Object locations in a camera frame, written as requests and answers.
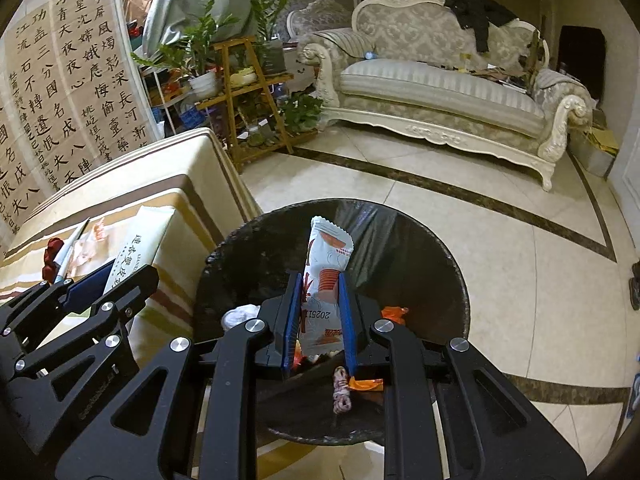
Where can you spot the white flat packet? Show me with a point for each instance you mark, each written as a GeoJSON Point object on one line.
{"type": "Point", "coordinates": [70, 250]}

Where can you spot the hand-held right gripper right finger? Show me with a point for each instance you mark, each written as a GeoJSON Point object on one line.
{"type": "Point", "coordinates": [346, 330]}

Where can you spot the white metal rack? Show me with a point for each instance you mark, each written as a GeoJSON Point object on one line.
{"type": "Point", "coordinates": [167, 112]}

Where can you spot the green plant dark pot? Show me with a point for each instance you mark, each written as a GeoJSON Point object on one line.
{"type": "Point", "coordinates": [272, 57]}

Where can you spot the white green long packet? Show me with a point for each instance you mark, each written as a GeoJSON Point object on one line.
{"type": "Point", "coordinates": [142, 240]}

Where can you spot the yellow ceramic pot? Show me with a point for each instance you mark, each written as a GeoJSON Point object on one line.
{"type": "Point", "coordinates": [243, 78]}

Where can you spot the black jacket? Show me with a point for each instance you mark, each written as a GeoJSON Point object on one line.
{"type": "Point", "coordinates": [475, 10]}

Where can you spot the small leafy green plant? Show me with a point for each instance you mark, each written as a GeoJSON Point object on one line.
{"type": "Point", "coordinates": [300, 112]}

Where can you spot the crumpled white tissue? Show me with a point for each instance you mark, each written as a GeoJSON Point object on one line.
{"type": "Point", "coordinates": [239, 316]}

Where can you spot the calligraphy wall hanging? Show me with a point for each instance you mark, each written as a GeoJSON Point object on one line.
{"type": "Point", "coordinates": [65, 85]}

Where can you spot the black lined trash bin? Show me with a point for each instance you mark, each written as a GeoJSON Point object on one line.
{"type": "Point", "coordinates": [240, 270]}

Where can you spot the cardboard box yellow papers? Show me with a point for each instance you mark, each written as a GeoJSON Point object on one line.
{"type": "Point", "coordinates": [595, 155]}

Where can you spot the white orange plastic bag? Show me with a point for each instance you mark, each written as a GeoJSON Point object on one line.
{"type": "Point", "coordinates": [95, 242]}

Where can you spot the ornate cream armchair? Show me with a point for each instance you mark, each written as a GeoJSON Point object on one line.
{"type": "Point", "coordinates": [315, 17]}

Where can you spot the ornate cream sofa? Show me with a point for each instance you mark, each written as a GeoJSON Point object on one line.
{"type": "Point", "coordinates": [425, 90]}

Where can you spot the orange plastic wrapper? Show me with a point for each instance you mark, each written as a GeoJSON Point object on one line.
{"type": "Point", "coordinates": [367, 385]}
{"type": "Point", "coordinates": [395, 314]}

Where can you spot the dark shoe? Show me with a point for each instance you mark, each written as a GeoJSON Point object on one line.
{"type": "Point", "coordinates": [635, 285]}

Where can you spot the red crumpled cloth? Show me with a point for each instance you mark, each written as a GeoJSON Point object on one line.
{"type": "Point", "coordinates": [51, 260]}

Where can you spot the grey curtain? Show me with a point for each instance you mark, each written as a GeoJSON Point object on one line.
{"type": "Point", "coordinates": [165, 0]}

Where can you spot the wooden plant stand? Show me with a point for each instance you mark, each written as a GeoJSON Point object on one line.
{"type": "Point", "coordinates": [270, 79]}

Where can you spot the white orange snack packet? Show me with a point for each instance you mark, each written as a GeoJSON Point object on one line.
{"type": "Point", "coordinates": [322, 270]}

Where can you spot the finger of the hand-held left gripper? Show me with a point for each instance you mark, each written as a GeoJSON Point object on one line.
{"type": "Point", "coordinates": [87, 285]}
{"type": "Point", "coordinates": [75, 360]}

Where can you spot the small plastic bottle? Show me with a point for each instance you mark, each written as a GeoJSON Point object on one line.
{"type": "Point", "coordinates": [370, 54]}

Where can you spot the blue plastic crate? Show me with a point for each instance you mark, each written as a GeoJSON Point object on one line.
{"type": "Point", "coordinates": [192, 117]}

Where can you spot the green plant white pot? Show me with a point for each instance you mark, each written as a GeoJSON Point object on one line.
{"type": "Point", "coordinates": [204, 85]}

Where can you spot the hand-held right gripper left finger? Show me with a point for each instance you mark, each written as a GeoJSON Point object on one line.
{"type": "Point", "coordinates": [292, 330]}

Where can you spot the striped tablecloth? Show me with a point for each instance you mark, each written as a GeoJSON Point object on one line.
{"type": "Point", "coordinates": [190, 175]}

